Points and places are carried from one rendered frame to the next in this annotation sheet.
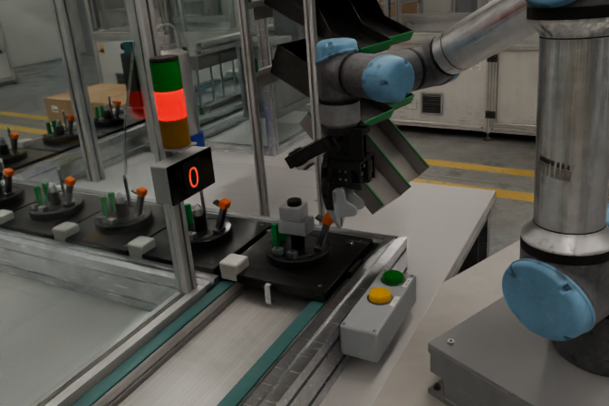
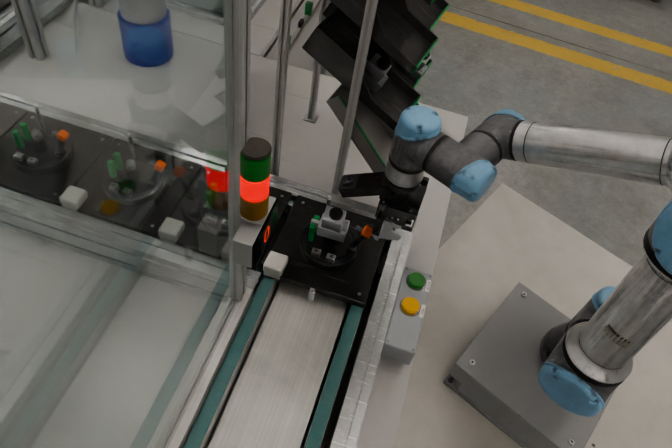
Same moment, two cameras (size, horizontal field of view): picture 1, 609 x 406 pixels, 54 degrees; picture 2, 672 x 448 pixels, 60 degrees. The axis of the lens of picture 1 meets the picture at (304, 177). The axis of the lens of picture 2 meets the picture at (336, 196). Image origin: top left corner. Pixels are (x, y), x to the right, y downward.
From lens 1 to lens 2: 0.71 m
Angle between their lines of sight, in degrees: 33
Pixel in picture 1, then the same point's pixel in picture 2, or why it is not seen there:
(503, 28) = (592, 170)
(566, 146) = (635, 333)
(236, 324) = (287, 326)
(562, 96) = (649, 310)
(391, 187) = not seen: hidden behind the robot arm
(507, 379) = (514, 400)
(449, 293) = (445, 264)
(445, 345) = (468, 365)
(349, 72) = (437, 165)
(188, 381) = (266, 400)
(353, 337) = (394, 351)
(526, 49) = not seen: outside the picture
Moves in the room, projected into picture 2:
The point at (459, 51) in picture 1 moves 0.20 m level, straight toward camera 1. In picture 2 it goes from (541, 160) to (566, 255)
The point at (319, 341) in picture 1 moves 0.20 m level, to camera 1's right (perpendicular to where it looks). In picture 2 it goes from (373, 364) to (462, 349)
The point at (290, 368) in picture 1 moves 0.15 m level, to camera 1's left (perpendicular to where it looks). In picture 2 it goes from (355, 395) to (280, 408)
